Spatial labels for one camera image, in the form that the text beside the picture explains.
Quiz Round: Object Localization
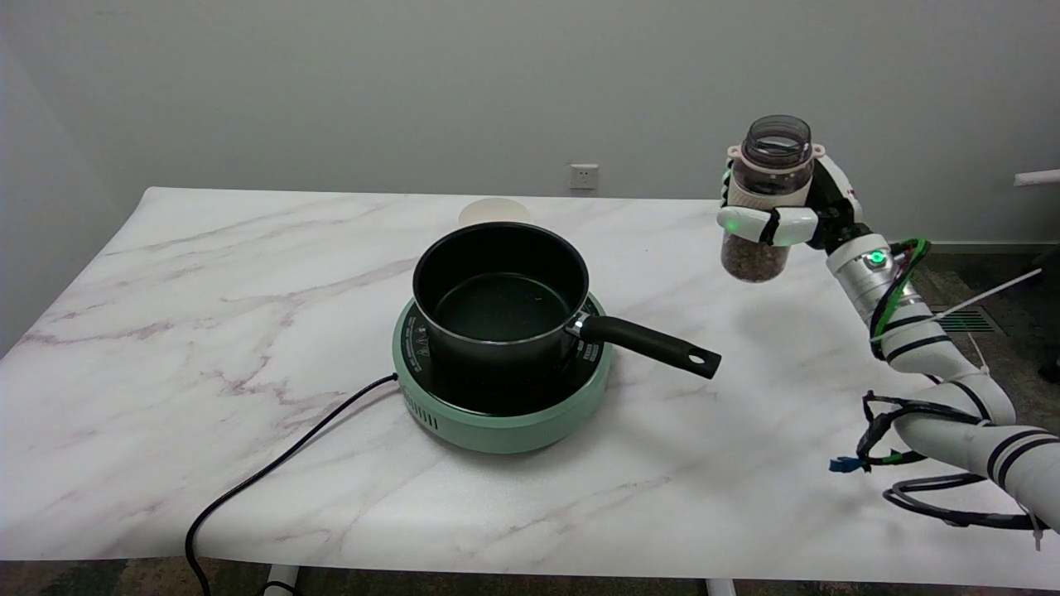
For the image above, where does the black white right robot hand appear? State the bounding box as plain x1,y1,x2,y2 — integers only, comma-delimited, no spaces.
717,154,867,252

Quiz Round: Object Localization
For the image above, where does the clear bottle with brown beans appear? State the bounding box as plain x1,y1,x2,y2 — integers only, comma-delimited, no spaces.
720,114,826,284

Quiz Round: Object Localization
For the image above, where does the floor vent grille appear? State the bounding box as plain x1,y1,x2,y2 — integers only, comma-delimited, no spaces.
931,305,1008,336

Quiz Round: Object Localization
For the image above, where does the beige round lid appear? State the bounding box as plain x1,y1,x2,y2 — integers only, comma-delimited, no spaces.
458,198,532,228

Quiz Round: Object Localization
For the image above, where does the green round electric hotplate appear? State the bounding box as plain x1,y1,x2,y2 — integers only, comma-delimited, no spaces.
392,291,614,454

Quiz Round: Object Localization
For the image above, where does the white marble-pattern table cover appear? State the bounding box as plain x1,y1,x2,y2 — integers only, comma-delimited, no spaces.
0,186,1060,590

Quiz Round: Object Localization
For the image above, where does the black saucepan with handle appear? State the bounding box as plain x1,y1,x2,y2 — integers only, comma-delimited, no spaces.
412,222,722,381

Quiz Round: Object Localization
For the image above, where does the black power cord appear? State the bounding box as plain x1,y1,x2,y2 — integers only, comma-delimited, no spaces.
184,373,399,596

